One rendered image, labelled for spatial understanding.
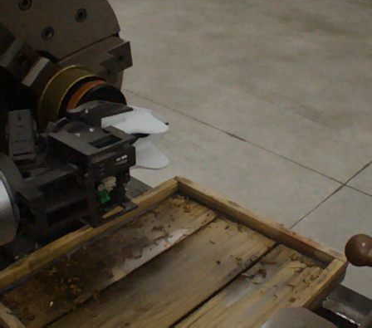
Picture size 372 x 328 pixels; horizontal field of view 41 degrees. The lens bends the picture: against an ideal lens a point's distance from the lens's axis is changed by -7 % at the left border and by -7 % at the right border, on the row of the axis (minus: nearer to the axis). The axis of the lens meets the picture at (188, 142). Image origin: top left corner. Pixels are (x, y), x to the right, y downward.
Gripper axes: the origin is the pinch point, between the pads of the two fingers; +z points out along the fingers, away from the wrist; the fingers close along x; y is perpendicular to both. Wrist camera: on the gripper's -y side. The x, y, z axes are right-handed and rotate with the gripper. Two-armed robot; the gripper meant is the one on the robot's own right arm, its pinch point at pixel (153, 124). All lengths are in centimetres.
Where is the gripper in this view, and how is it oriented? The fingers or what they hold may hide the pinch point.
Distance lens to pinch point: 57.0
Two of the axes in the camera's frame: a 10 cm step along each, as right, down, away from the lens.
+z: 6.9, -3.0, 6.6
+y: 7.2, 2.9, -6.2
